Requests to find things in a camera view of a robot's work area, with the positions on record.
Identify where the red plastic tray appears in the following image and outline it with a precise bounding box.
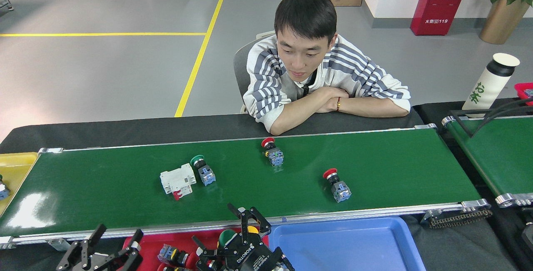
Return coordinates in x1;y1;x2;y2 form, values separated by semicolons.
123;227;271;271

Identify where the black table cloth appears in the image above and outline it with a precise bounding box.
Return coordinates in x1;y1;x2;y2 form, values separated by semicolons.
0;108;424;154

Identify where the white circuit breaker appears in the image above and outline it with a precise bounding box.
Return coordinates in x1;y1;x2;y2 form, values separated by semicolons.
160;163;197;201

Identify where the potted plant in gold pot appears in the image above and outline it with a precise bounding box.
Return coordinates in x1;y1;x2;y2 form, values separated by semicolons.
478;0;533;45

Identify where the person's right hand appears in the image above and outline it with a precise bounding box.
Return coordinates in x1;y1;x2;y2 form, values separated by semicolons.
319;87;349;102

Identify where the red fire extinguisher cabinet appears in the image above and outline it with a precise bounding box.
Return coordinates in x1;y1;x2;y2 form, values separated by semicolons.
411;0;472;36

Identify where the black cable bundle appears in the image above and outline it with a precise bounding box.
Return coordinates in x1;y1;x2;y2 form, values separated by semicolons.
471;96;533;138

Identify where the small red bin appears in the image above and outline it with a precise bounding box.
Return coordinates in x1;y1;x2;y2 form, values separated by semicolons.
514;82;533;106

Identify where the person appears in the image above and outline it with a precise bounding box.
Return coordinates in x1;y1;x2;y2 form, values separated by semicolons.
243;0;412;136

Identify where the long green conveyor belt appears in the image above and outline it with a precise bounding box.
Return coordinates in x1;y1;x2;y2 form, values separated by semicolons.
0;124;493;250

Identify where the person's left hand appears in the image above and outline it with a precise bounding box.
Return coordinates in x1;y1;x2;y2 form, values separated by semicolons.
317;98;337;113

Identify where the short green conveyor belt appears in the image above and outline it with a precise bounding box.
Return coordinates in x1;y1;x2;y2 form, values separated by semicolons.
441;115;533;208

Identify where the black drive chain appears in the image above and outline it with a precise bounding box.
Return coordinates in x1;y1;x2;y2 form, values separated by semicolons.
428;209;493;229

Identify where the black metal frame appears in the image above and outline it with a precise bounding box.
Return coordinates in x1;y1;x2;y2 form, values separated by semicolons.
450;110;506;138

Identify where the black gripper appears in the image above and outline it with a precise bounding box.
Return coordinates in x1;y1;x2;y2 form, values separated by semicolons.
90;204;294;271

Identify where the grey office chair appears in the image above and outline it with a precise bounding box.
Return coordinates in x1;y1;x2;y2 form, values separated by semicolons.
233;31;275;113

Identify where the black conveyor motor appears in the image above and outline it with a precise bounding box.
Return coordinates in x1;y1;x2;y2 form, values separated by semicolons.
521;223;533;255

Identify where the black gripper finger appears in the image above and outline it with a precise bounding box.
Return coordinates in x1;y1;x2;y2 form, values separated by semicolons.
56;224;107;271

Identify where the white bottle with black neck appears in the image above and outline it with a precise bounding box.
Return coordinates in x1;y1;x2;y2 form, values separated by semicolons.
461;53;521;117

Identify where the blue plastic tray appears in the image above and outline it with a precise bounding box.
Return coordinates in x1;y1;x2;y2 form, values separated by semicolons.
269;216;427;271

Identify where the yellow plastic tray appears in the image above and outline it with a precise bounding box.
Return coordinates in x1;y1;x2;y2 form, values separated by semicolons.
0;152;39;217

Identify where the black switch with blue base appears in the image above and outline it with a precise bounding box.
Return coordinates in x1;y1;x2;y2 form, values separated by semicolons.
157;244;190;268

